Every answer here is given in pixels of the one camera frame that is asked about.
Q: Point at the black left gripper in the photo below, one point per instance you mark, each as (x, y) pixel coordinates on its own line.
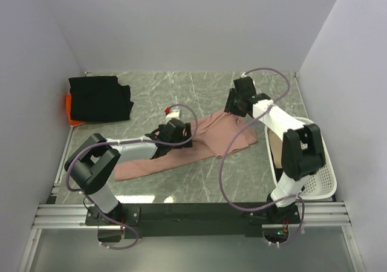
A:
(188, 135)

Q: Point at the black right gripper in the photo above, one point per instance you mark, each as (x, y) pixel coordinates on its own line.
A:
(228, 106)

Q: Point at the pink printed t-shirt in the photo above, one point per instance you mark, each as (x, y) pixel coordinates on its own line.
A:
(214, 134)

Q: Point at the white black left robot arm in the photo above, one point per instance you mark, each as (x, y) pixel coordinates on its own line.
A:
(89, 168)

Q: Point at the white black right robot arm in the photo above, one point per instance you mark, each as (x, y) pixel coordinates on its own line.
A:
(302, 145)

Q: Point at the beige garment in basket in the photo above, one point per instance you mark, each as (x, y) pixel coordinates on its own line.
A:
(276, 148)

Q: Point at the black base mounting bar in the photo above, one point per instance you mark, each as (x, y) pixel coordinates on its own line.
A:
(194, 219)

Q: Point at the folded black t-shirt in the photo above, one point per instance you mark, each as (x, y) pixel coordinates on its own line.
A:
(100, 99)

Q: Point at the white plastic laundry basket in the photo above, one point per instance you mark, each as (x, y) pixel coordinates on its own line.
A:
(320, 186)

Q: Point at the folded orange t-shirt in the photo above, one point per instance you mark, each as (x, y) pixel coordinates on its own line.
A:
(72, 122)

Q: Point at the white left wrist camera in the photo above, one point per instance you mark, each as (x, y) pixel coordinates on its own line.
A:
(172, 112)

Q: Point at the aluminium frame rail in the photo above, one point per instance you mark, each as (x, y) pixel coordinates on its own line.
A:
(60, 241)

